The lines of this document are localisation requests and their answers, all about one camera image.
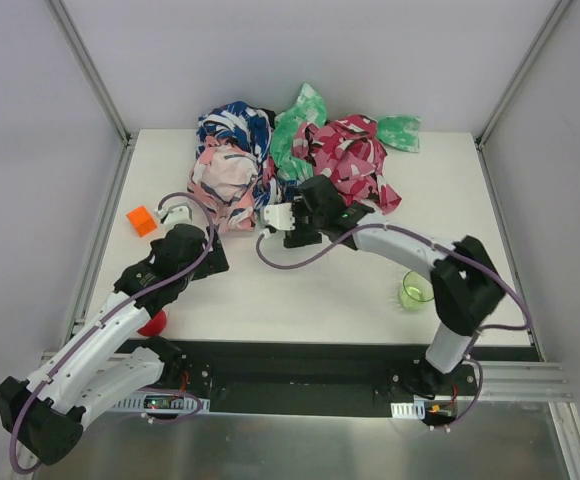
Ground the light pink bird-print cloth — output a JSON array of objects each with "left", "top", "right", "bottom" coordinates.
[{"left": 187, "top": 137, "right": 260, "bottom": 233}]

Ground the blue patterned cloth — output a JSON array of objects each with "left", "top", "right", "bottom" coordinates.
[{"left": 195, "top": 101, "right": 276, "bottom": 165}]

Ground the green white cloth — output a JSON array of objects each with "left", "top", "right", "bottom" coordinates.
[{"left": 269, "top": 83, "right": 422, "bottom": 183}]

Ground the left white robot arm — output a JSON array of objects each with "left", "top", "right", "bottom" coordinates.
[{"left": 0, "top": 224, "right": 229, "bottom": 475}]

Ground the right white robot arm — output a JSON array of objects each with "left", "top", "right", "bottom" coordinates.
[{"left": 262, "top": 175, "right": 508, "bottom": 399}]

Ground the magenta pink camo cloth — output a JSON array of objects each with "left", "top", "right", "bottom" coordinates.
[{"left": 291, "top": 114, "right": 402, "bottom": 215}]

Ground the orange cube block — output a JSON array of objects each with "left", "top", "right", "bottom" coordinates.
[{"left": 126, "top": 206, "right": 157, "bottom": 238}]

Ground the red apple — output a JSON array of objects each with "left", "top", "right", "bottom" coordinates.
[{"left": 137, "top": 309, "right": 168, "bottom": 337}]

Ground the green transparent cup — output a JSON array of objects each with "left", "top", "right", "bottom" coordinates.
[{"left": 397, "top": 271, "right": 434, "bottom": 312}]

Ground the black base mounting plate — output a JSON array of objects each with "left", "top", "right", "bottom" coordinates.
[{"left": 119, "top": 340, "right": 476, "bottom": 416}]

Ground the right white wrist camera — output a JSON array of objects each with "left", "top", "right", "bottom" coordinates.
[{"left": 261, "top": 203, "right": 295, "bottom": 238}]

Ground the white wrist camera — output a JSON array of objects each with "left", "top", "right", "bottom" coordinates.
[
  {"left": 155, "top": 203, "right": 192, "bottom": 228},
  {"left": 261, "top": 203, "right": 295, "bottom": 238}
]

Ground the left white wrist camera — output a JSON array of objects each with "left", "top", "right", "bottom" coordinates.
[{"left": 155, "top": 203, "right": 192, "bottom": 228}]

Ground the left white cable duct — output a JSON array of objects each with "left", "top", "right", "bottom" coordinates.
[{"left": 109, "top": 392, "right": 210, "bottom": 415}]

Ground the white cable duct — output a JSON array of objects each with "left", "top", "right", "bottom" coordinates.
[
  {"left": 109, "top": 392, "right": 210, "bottom": 415},
  {"left": 390, "top": 400, "right": 426, "bottom": 420}
]

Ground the left aluminium frame post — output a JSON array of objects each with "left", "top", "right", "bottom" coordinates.
[{"left": 44, "top": 0, "right": 132, "bottom": 146}]

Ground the aluminium frame post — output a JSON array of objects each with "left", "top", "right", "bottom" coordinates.
[
  {"left": 44, "top": 0, "right": 132, "bottom": 146},
  {"left": 475, "top": 0, "right": 576, "bottom": 151}
]

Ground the right white cable duct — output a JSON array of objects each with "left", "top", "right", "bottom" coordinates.
[{"left": 390, "top": 400, "right": 426, "bottom": 420}]

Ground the aluminium front rail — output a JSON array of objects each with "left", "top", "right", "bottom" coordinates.
[{"left": 39, "top": 349, "right": 576, "bottom": 401}]

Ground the right aluminium frame post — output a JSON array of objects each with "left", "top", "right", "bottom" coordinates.
[{"left": 475, "top": 0, "right": 576, "bottom": 151}]

